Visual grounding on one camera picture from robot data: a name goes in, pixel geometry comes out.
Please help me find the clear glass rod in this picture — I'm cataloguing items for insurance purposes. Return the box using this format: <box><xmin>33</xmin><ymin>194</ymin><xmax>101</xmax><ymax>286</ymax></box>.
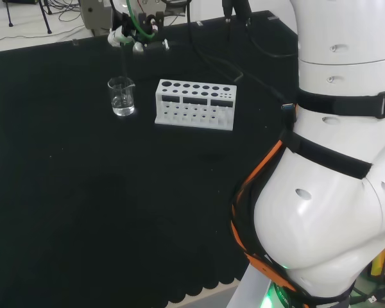
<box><xmin>121</xmin><ymin>44</ymin><xmax>130</xmax><ymax>85</ymax></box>

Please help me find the black floor cable tangle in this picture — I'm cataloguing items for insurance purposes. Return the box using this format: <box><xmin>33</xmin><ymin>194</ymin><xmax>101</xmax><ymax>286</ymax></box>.
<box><xmin>50</xmin><ymin>0</ymin><xmax>81</xmax><ymax>21</ymax></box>

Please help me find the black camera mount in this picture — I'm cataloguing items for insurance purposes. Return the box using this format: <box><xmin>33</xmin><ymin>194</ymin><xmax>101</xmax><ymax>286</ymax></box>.
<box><xmin>222</xmin><ymin>0</ymin><xmax>252</xmax><ymax>42</ymax></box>

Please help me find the grey metal control box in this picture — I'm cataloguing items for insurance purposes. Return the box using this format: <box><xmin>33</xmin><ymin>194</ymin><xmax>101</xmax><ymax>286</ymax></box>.
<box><xmin>79</xmin><ymin>0</ymin><xmax>117</xmax><ymax>32</ymax></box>

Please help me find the yellow stop button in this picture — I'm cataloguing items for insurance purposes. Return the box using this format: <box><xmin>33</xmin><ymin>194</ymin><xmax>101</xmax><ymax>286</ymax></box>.
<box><xmin>370</xmin><ymin>239</ymin><xmax>385</xmax><ymax>277</ymax></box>

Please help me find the clear glass beaker with water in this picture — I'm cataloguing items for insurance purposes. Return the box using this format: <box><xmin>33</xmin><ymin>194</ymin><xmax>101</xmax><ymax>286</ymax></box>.
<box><xmin>107</xmin><ymin>76</ymin><xmax>137</xmax><ymax>117</ymax></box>

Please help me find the white test tube rack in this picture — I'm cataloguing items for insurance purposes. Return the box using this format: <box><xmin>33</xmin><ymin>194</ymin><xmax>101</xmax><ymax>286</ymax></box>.
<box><xmin>154</xmin><ymin>78</ymin><xmax>238</xmax><ymax>132</ymax></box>

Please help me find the black tripod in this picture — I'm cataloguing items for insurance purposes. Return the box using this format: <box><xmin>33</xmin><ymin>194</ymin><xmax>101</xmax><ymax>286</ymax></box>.
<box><xmin>2</xmin><ymin>0</ymin><xmax>54</xmax><ymax>35</ymax></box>

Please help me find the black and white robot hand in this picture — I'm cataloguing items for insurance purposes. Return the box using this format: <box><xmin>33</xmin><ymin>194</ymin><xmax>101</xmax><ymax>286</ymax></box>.
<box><xmin>107</xmin><ymin>11</ymin><xmax>171</xmax><ymax>55</ymax></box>

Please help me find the green cable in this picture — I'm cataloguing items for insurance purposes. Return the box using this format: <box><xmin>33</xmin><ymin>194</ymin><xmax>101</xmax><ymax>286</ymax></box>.
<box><xmin>126</xmin><ymin>0</ymin><xmax>155</xmax><ymax>42</ymax></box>

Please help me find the black bench cloth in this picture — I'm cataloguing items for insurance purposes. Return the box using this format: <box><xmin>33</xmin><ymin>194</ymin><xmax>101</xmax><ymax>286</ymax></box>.
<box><xmin>0</xmin><ymin>9</ymin><xmax>302</xmax><ymax>305</ymax></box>

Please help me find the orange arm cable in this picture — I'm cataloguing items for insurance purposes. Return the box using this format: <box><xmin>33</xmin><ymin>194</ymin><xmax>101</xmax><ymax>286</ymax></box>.
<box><xmin>230</xmin><ymin>137</ymin><xmax>296</xmax><ymax>290</ymax></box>

